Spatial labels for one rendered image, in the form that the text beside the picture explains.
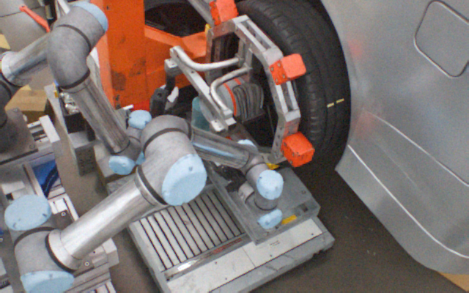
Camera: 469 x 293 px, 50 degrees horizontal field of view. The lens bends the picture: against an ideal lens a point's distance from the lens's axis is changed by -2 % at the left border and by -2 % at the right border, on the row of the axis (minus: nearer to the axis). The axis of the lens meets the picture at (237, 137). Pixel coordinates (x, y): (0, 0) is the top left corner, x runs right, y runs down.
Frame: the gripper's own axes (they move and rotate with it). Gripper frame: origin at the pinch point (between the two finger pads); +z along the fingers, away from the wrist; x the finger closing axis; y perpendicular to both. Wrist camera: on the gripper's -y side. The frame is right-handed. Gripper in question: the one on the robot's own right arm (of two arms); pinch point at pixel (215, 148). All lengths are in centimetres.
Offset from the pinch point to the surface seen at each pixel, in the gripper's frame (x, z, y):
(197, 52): -29, 63, -15
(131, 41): 4, 60, 4
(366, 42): -37, -18, 47
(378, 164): -37, -38, 13
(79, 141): 32, 57, -38
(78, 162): 30, 73, -72
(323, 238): -54, -20, -75
